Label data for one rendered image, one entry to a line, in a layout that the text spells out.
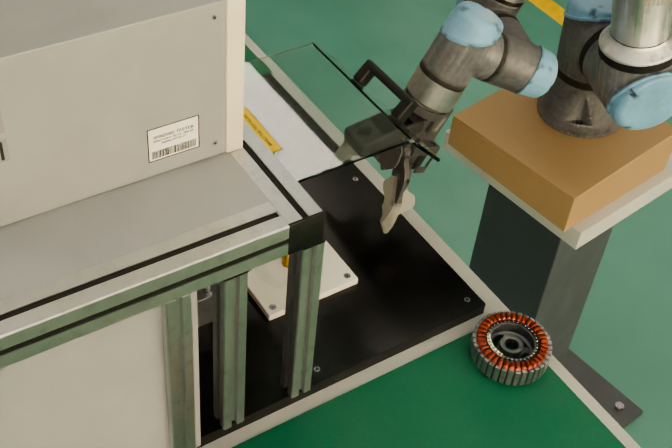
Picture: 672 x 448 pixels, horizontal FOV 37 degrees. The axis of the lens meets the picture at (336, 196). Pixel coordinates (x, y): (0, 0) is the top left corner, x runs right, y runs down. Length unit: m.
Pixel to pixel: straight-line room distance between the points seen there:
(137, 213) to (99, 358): 0.16
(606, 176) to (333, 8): 1.99
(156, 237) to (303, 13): 2.47
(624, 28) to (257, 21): 2.08
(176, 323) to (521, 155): 0.78
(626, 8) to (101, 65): 0.78
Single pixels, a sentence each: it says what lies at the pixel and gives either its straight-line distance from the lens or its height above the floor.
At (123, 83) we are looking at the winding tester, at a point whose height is 1.25.
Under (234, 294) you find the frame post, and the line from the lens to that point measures 1.14.
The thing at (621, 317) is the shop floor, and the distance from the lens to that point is 2.63.
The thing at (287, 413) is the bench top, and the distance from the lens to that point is 1.37.
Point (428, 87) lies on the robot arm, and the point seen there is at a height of 1.03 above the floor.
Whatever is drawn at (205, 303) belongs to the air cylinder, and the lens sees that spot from 1.40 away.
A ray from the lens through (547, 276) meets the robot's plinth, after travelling 1.90.
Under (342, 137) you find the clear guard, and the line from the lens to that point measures 1.27.
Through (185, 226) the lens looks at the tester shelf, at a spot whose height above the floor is 1.11.
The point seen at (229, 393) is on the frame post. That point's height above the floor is 0.84.
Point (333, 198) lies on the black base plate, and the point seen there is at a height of 0.77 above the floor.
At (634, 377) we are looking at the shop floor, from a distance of 2.52.
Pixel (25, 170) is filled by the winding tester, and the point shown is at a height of 1.18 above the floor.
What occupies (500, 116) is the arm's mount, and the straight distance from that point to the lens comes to 1.76.
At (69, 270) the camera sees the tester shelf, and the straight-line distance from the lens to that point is 1.04.
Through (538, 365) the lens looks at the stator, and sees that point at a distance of 1.43.
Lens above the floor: 1.87
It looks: 42 degrees down
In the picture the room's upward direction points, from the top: 6 degrees clockwise
